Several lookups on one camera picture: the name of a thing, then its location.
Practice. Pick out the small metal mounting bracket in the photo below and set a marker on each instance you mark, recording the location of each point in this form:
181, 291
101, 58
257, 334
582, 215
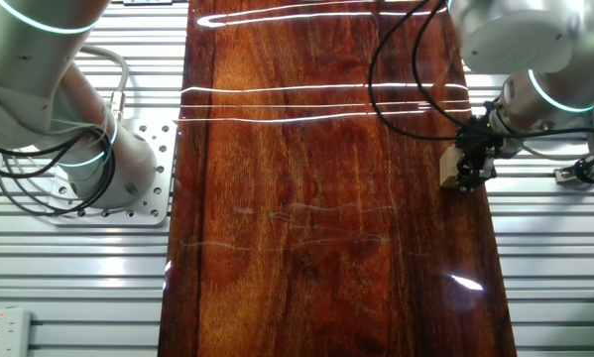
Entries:
564, 174

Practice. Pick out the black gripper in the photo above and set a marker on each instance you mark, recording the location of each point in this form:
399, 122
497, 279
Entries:
477, 140

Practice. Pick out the glossy reddish wooden board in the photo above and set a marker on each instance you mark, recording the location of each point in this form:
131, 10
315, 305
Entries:
301, 223

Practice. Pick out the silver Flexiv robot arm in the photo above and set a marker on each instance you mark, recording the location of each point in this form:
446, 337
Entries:
29, 74

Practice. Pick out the black metal clamp tool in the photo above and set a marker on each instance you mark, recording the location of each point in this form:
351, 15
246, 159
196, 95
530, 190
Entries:
581, 173

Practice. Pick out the white power strip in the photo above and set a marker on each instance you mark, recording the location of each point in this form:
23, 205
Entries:
4, 332

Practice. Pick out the perforated silver base plate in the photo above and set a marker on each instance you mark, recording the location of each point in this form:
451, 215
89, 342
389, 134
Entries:
153, 149

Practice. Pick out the small tan wooden block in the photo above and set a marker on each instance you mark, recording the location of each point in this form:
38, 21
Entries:
448, 168

